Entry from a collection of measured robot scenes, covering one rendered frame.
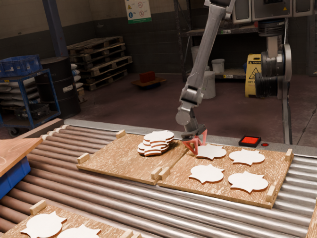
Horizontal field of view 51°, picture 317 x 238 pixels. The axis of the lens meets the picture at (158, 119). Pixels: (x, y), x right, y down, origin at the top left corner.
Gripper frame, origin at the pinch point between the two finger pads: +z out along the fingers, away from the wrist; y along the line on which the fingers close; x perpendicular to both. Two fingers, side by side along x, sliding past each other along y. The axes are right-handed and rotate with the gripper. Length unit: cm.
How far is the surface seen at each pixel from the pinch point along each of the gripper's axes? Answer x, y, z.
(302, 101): -41, -333, 91
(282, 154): 30.5, -7.3, 9.2
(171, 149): -13.1, 0.9, -1.6
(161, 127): -184, -212, 55
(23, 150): -60, 38, -24
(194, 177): 7.1, 20.1, 2.1
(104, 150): -43.4, 10.9, -9.2
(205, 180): 11.7, 20.6, 3.2
